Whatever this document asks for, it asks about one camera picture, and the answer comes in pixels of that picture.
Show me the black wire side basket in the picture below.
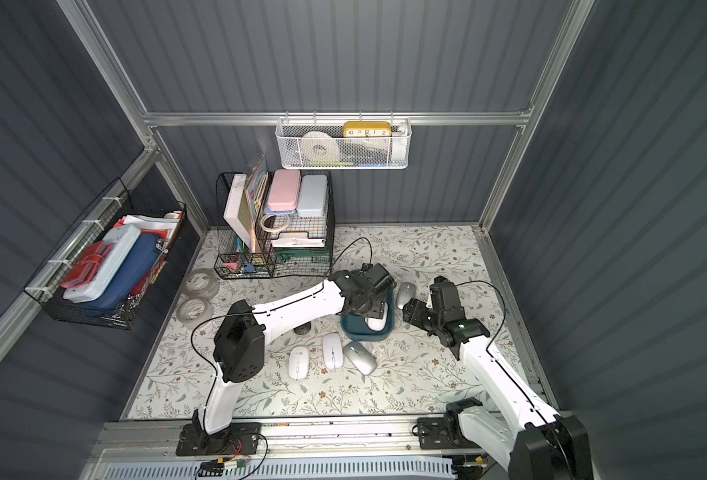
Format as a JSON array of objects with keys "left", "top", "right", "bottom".
[{"left": 24, "top": 174, "right": 186, "bottom": 330}]

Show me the navy blue pouch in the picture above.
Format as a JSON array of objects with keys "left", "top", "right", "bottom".
[{"left": 80, "top": 233, "right": 161, "bottom": 317}]

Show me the white Lecoo wireless mouse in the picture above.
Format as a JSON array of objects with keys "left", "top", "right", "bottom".
[{"left": 288, "top": 346, "right": 310, "bottom": 381}]

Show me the white tape roll in basket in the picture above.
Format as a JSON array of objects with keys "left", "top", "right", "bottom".
[{"left": 299, "top": 131, "right": 340, "bottom": 163}]

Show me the silver ergonomic mouse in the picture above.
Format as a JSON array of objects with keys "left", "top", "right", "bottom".
[{"left": 395, "top": 282, "right": 417, "bottom": 310}]

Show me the yellow clock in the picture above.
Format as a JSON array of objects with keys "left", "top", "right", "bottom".
[{"left": 343, "top": 120, "right": 393, "bottom": 139}]

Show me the light blue pencil case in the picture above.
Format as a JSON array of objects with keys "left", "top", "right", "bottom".
[{"left": 296, "top": 174, "right": 327, "bottom": 218}]

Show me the white ergonomic mouse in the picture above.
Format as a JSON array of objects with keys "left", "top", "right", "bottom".
[{"left": 365, "top": 313, "right": 387, "bottom": 332}]

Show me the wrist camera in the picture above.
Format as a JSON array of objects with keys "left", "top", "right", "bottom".
[
  {"left": 429, "top": 276, "right": 465, "bottom": 327},
  {"left": 359, "top": 263, "right": 393, "bottom": 291}
]

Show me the clear tape roll upper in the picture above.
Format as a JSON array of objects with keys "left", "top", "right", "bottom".
[{"left": 182, "top": 268, "right": 220, "bottom": 300}]

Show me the clear tape roll lower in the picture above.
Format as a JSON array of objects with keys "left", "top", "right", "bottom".
[{"left": 175, "top": 298, "right": 213, "bottom": 328}]

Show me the white book upright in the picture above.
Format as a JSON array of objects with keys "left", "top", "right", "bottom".
[{"left": 223, "top": 173, "right": 252, "bottom": 250}]

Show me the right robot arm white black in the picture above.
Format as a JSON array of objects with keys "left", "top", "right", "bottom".
[{"left": 403, "top": 298, "right": 595, "bottom": 479}]

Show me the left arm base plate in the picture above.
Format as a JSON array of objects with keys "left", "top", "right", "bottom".
[{"left": 175, "top": 422, "right": 262, "bottom": 457}]

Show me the white plastic case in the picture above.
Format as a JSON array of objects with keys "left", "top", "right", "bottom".
[{"left": 63, "top": 225, "right": 141, "bottom": 303}]

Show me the clear tape roll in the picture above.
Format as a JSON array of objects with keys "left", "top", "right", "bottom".
[
  {"left": 182, "top": 268, "right": 220, "bottom": 300},
  {"left": 175, "top": 298, "right": 213, "bottom": 328}
]

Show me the tape roll on organizer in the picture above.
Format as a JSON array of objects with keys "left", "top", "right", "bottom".
[{"left": 259, "top": 213, "right": 292, "bottom": 234}]

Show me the black wireless mouse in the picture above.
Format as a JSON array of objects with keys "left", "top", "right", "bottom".
[{"left": 293, "top": 322, "right": 311, "bottom": 335}]

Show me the silver wireless mouse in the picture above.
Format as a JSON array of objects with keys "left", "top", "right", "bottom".
[{"left": 342, "top": 341, "right": 377, "bottom": 376}]

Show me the aluminium front rail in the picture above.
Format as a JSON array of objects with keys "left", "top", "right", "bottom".
[{"left": 81, "top": 412, "right": 493, "bottom": 479}]

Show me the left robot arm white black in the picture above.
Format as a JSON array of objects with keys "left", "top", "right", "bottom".
[{"left": 193, "top": 270, "right": 395, "bottom": 436}]

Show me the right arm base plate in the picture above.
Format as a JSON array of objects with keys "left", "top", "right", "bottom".
[{"left": 411, "top": 416, "right": 479, "bottom": 450}]

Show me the white wire wall basket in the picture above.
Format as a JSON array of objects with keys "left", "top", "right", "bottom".
[{"left": 275, "top": 115, "right": 413, "bottom": 170}]

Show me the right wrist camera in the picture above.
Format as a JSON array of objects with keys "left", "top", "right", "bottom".
[{"left": 429, "top": 276, "right": 465, "bottom": 327}]

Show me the teal plastic storage box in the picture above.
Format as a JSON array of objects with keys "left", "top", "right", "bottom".
[{"left": 340, "top": 289, "right": 395, "bottom": 342}]

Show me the pink pencil case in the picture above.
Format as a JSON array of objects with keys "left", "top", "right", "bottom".
[{"left": 265, "top": 169, "right": 301, "bottom": 212}]

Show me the red wallet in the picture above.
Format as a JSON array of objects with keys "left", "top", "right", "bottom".
[{"left": 60, "top": 241, "right": 114, "bottom": 289}]

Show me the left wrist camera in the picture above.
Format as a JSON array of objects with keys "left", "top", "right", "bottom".
[{"left": 359, "top": 263, "right": 393, "bottom": 291}]

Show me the black wire desk organizer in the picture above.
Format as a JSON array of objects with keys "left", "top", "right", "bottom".
[{"left": 213, "top": 185, "right": 336, "bottom": 280}]

